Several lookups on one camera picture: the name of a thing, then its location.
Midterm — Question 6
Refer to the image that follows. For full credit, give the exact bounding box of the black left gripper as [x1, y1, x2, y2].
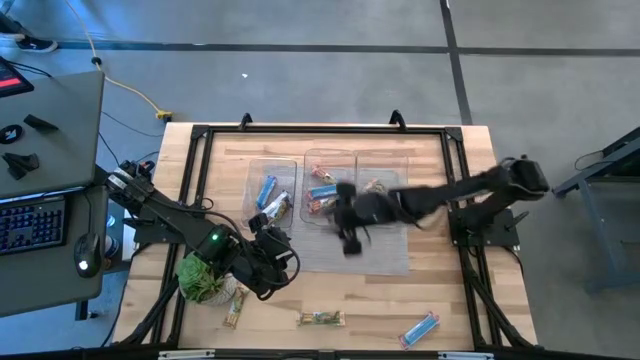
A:
[244, 213, 295, 301]

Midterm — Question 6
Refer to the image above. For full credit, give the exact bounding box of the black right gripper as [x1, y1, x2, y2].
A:
[332, 182, 399, 256]

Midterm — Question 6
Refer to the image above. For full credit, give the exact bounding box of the red wrapper granola bar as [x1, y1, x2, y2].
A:
[309, 164, 339, 185]
[305, 196, 337, 216]

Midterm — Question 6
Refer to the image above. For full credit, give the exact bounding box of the blue wrapper granola bar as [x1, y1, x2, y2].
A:
[397, 310, 441, 350]

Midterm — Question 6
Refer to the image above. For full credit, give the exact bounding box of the grey woven mat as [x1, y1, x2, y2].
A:
[243, 162, 411, 277]

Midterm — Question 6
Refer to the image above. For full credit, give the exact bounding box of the clear plastic bin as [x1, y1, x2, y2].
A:
[354, 149, 410, 226]
[241, 156, 299, 231]
[299, 147, 358, 227]

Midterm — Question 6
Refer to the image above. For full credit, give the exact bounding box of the green plant in woven pot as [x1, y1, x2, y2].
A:
[175, 252, 240, 307]

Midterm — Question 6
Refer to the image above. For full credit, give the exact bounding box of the black computer mouse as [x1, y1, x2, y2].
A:
[73, 232, 104, 279]

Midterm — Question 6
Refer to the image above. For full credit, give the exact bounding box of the grey side desk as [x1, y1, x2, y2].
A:
[0, 185, 110, 320]

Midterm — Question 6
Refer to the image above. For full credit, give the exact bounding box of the grey side desk panel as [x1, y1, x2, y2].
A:
[0, 69, 106, 200]

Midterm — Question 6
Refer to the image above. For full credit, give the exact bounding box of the black keyboard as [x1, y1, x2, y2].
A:
[0, 195, 69, 257]

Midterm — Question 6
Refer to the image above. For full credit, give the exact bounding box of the black flat bar piece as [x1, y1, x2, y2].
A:
[22, 113, 59, 134]

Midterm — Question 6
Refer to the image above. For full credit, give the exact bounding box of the black round disc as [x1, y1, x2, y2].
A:
[0, 123, 24, 146]

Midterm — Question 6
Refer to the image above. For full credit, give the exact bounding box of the tablet with red screen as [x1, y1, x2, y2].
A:
[0, 55, 35, 99]

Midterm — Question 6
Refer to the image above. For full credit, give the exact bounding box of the person's shoe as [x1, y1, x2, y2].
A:
[14, 35, 59, 54]

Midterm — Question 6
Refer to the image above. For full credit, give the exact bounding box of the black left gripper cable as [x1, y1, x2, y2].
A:
[269, 242, 302, 302]

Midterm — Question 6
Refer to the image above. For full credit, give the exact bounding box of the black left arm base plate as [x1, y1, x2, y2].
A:
[124, 212, 194, 245]

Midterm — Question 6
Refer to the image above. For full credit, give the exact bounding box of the white metal bracket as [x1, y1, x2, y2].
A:
[438, 351, 496, 360]
[158, 349, 216, 360]

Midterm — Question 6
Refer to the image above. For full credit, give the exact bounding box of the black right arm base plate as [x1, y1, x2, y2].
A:
[448, 207, 522, 249]

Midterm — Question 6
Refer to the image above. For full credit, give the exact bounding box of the black floor cable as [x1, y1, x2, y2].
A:
[97, 109, 165, 166]

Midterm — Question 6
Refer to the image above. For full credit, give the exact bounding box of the yellow cable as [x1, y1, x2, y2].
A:
[63, 0, 166, 117]

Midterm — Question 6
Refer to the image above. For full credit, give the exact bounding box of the blue-grey metal table frame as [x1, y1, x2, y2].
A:
[552, 124, 640, 294]

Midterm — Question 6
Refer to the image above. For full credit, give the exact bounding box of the black bracket piece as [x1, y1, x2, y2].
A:
[0, 151, 41, 182]

